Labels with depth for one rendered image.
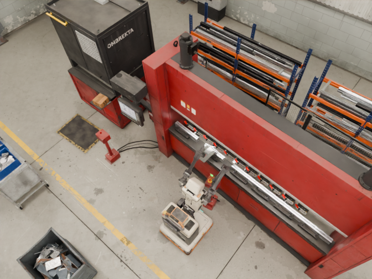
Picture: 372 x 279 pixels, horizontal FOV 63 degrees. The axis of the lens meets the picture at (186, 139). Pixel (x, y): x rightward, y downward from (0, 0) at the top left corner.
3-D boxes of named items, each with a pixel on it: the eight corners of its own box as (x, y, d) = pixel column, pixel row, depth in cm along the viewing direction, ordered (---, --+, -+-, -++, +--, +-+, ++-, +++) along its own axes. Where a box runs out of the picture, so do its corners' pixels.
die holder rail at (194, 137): (175, 125, 522) (174, 122, 514) (177, 124, 525) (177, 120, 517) (196, 142, 502) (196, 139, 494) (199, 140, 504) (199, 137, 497)
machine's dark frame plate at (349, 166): (174, 98, 477) (170, 58, 409) (181, 92, 484) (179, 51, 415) (354, 229, 356) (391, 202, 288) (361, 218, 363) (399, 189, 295)
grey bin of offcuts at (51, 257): (37, 269, 481) (15, 259, 421) (68, 240, 506) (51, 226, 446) (69, 306, 451) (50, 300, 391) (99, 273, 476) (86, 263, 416)
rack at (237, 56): (190, 82, 699) (189, 14, 553) (203, 70, 719) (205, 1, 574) (273, 131, 616) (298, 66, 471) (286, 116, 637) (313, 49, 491)
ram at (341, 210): (170, 107, 485) (166, 70, 419) (174, 104, 488) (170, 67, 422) (345, 237, 365) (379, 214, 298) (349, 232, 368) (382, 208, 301)
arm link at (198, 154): (193, 154, 402) (200, 158, 401) (197, 149, 412) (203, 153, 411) (182, 175, 430) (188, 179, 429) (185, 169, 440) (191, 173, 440)
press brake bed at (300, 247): (171, 155, 592) (168, 130, 523) (179, 148, 600) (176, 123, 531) (306, 267, 472) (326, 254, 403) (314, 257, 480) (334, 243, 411)
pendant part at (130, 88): (120, 115, 509) (108, 79, 439) (131, 107, 520) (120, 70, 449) (143, 130, 491) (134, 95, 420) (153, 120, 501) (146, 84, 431)
